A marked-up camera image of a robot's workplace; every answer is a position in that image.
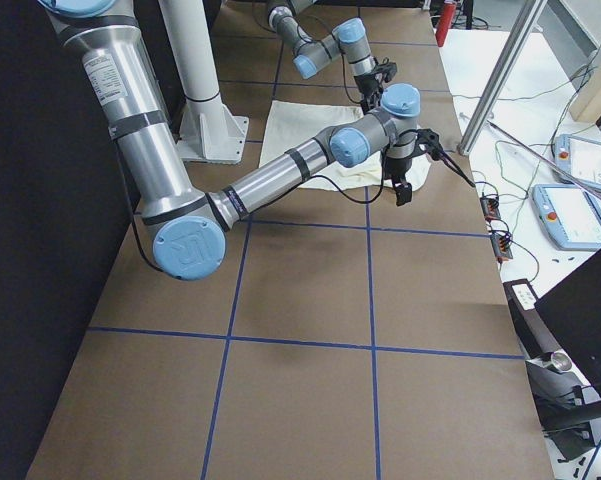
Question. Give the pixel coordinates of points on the black monitor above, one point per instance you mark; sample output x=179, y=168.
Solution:
x=571, y=310

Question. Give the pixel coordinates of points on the blue teach pendant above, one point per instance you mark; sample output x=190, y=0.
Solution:
x=571, y=217
x=579, y=157

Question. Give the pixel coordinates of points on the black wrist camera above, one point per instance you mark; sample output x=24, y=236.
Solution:
x=385, y=71
x=427, y=143

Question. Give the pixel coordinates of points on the aluminium frame post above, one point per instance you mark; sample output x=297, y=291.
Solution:
x=522, y=28

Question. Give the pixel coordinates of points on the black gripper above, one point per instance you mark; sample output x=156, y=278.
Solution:
x=397, y=168
x=368, y=89

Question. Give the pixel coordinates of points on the cream long-sleeve cat shirt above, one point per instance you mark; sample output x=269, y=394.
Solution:
x=290, y=124

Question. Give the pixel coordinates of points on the metal reacher grabber stick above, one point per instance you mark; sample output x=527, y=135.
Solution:
x=551, y=164

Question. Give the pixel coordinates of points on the red cylinder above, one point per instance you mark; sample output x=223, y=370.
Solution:
x=445, y=21

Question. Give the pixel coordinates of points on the shiny metal cup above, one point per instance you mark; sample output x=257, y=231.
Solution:
x=559, y=362

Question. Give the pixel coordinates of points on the near blue teach pendant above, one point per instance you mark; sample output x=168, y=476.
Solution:
x=571, y=217

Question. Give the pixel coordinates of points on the far blue teach pendant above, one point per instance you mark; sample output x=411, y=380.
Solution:
x=579, y=157

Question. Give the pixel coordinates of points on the black box white label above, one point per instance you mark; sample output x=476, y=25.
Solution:
x=521, y=292

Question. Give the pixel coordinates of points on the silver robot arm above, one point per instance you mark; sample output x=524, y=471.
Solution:
x=347, y=42
x=188, y=226

